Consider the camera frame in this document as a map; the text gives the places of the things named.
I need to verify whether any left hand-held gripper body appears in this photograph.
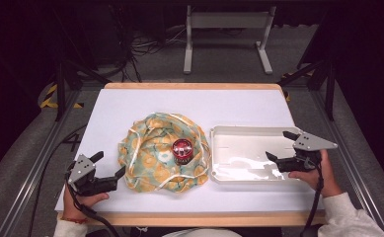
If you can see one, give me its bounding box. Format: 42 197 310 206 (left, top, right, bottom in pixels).
65 153 118 198

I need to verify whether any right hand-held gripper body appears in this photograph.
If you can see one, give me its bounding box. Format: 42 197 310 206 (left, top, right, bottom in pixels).
275 131 339 174

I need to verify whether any floral drawstring cloth bag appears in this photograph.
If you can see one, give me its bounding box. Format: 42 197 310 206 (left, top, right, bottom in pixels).
117 112 212 194

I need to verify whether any white plastic tray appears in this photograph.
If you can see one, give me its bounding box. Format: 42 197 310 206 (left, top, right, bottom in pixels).
209 124 304 185

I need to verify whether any small red jar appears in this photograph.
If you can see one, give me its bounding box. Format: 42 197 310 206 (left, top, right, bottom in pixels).
171 137 194 166

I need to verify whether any person's left hand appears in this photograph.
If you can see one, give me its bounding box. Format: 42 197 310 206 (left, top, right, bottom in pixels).
62 185 111 221

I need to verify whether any person's right hand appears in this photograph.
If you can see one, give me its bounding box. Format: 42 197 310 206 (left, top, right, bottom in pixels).
287 149 344 198

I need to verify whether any black metal stand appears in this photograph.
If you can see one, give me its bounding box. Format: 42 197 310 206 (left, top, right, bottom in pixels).
275 59 338 122
49 6 113 122

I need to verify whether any yellow black hazard tape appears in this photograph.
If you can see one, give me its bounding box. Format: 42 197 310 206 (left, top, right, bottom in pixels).
39 83 84 110

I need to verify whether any person's white shirt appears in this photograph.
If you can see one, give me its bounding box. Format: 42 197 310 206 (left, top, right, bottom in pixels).
161 227 244 237

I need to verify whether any white metal stand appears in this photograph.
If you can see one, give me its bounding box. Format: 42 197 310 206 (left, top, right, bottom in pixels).
183 4 277 76

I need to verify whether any long black floor cable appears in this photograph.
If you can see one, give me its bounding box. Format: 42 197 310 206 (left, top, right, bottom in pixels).
27 123 89 237

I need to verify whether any aluminium frame rail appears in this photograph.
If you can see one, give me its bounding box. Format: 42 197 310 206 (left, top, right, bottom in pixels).
309 88 384 237
0 88 83 237

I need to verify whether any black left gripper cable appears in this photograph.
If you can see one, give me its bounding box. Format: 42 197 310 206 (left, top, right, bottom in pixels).
65 177 121 237

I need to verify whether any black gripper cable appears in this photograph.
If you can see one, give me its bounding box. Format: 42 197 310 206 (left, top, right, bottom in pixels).
299 161 326 237
65 177 121 237

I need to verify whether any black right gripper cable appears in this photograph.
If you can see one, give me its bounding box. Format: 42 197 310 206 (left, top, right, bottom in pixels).
299 161 326 237

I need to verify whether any red bracelet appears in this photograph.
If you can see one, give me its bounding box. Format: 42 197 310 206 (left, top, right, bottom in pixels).
60 214 89 226

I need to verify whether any bundle of black floor cables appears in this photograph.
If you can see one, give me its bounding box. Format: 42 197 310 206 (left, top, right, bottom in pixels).
110 6 188 84

